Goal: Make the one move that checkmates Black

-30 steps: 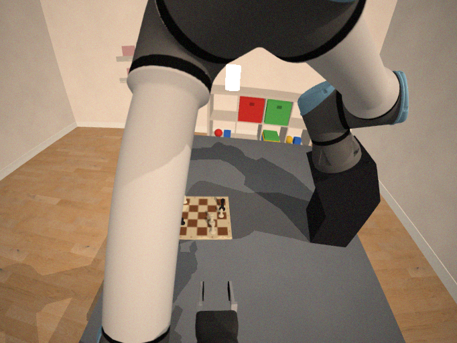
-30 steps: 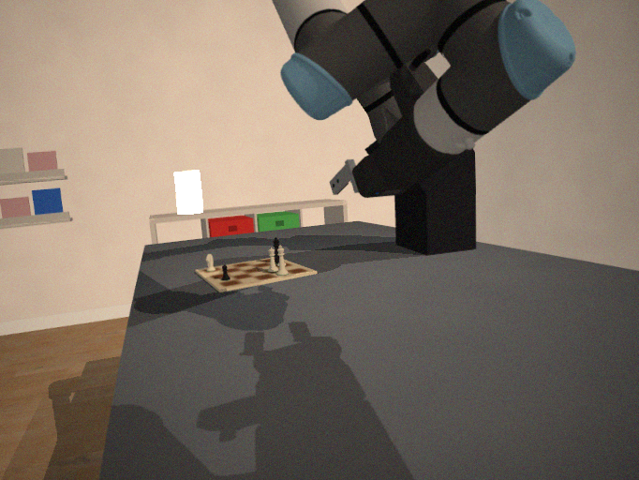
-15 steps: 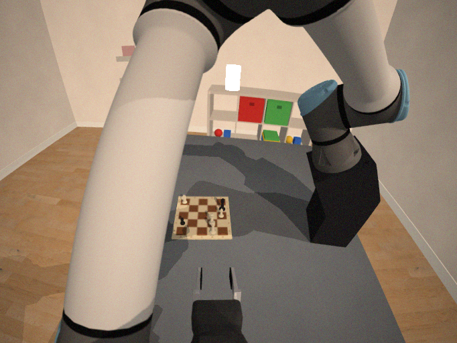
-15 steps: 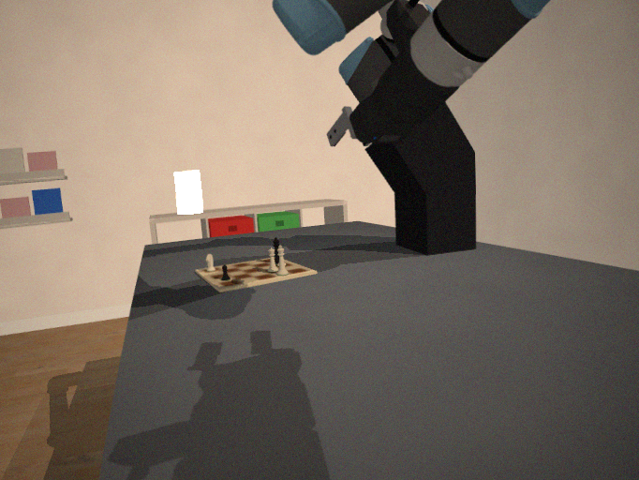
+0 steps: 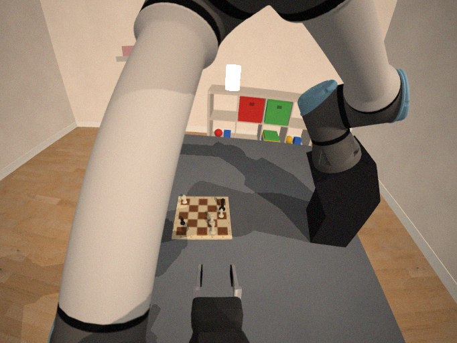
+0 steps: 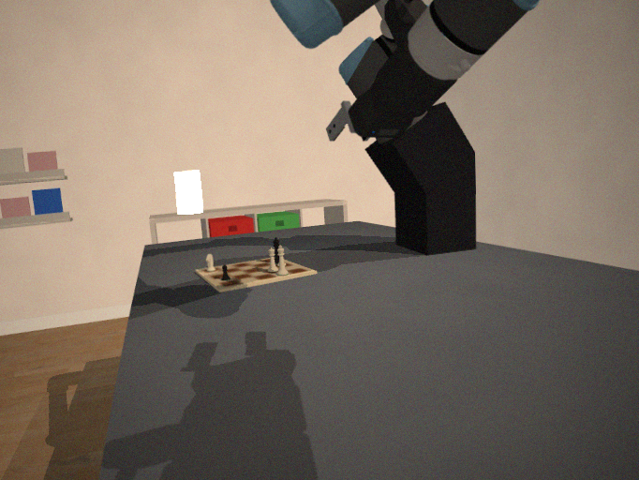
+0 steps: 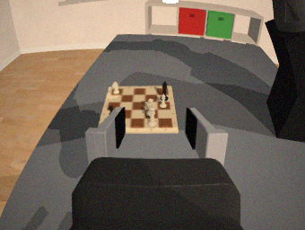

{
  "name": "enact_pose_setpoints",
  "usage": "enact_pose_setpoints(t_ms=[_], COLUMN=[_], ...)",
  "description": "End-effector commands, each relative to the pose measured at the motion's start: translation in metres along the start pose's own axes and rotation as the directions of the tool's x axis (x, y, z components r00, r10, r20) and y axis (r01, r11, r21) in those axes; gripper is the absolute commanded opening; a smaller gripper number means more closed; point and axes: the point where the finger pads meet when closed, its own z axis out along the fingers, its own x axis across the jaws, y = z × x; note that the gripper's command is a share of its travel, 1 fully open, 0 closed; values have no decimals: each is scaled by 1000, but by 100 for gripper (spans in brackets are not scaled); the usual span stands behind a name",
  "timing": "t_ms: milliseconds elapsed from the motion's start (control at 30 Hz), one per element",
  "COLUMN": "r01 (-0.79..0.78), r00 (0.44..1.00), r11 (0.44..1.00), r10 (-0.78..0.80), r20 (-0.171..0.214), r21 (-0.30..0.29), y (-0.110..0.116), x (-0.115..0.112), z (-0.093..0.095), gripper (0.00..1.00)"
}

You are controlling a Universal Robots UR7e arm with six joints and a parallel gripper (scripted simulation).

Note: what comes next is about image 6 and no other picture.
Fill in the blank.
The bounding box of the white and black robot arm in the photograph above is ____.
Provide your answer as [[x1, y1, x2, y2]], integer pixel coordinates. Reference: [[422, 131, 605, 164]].
[[270, 0, 540, 98]]

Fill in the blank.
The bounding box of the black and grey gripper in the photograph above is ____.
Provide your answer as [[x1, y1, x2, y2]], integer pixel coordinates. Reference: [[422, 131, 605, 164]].
[[326, 0, 483, 142]]

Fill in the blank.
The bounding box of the brown and cream chessboard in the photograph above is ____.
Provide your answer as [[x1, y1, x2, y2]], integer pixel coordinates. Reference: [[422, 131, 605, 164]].
[[195, 258, 317, 293]]

